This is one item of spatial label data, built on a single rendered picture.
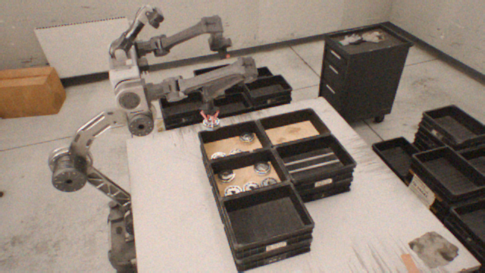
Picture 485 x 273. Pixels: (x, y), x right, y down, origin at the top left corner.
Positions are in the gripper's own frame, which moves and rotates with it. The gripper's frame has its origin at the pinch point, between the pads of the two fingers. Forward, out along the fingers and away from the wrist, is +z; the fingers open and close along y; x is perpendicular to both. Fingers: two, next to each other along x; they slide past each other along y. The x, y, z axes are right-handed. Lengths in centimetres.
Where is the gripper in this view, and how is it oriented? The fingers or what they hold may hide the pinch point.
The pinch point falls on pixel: (211, 120)
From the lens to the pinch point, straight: 214.5
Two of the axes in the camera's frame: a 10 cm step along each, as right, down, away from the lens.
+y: -8.2, -3.2, 4.7
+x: -5.7, 5.4, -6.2
